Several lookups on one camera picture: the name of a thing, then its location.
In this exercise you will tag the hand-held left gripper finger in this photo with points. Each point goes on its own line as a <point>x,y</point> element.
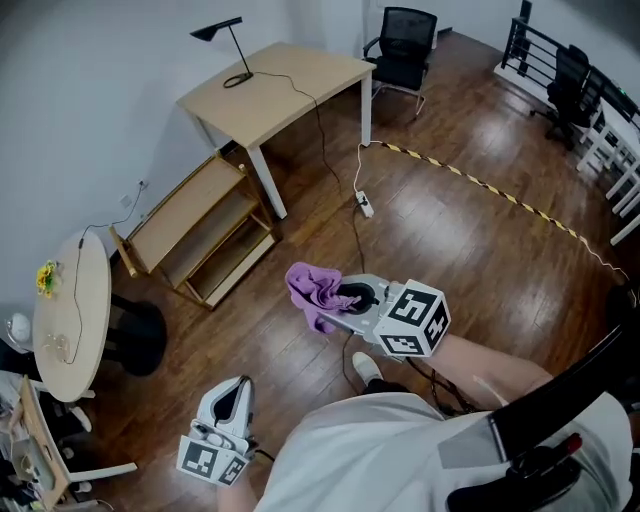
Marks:
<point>207,402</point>
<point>246,410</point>

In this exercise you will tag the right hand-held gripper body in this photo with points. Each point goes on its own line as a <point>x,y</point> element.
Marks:
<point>412,320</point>

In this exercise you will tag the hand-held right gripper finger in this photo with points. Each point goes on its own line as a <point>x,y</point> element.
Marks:
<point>357,322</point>
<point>370,279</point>

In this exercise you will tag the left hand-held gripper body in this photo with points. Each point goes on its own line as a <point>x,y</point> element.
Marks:
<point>205,460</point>

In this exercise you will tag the purple cloth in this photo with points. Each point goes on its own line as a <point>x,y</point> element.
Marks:
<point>310,290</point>

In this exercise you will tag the wooden low shelf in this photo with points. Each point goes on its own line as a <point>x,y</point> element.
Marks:
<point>195,210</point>

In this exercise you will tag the person's right forearm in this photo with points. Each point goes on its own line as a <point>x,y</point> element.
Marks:
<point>480,365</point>

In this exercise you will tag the person's left forearm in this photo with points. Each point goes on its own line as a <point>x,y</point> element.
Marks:
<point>237,497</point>

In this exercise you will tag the person's white shoe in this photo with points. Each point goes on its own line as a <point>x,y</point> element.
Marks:
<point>366,367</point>

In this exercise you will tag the person's black trousers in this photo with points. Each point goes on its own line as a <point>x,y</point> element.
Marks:
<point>385,387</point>

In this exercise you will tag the white power strip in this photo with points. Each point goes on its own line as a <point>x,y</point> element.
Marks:
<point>364,204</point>

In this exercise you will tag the person's white shirt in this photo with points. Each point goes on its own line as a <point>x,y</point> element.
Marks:
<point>375,450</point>

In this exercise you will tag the yellow black striped floor tape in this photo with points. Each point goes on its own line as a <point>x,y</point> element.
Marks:
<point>452,170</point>

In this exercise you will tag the round beige table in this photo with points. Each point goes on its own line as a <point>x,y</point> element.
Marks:
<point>92,300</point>

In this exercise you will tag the clear glass dish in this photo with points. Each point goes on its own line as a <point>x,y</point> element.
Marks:
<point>57,345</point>

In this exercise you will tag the white globe with gold stand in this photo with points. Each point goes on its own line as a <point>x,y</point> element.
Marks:
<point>20,327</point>

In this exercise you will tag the yellow flower bunch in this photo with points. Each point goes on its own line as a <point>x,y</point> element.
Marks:
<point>46,277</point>

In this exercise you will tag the rectangular beige desk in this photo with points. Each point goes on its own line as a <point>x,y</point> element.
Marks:
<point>270,100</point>

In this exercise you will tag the black mesh office chair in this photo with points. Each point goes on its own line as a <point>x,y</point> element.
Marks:
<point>570,95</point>
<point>402,70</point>

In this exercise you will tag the white metal desk frames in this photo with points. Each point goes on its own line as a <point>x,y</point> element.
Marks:
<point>600,145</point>

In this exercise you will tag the black desk lamp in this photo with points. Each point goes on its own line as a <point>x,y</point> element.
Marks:
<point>239,45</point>

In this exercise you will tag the black metal railing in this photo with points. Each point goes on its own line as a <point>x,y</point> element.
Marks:
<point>522,45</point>

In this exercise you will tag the wooden desk with white frame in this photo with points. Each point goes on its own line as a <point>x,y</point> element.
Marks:
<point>40,430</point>

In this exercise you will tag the white wall socket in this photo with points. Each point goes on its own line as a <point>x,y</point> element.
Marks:
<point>125,200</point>
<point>143,184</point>

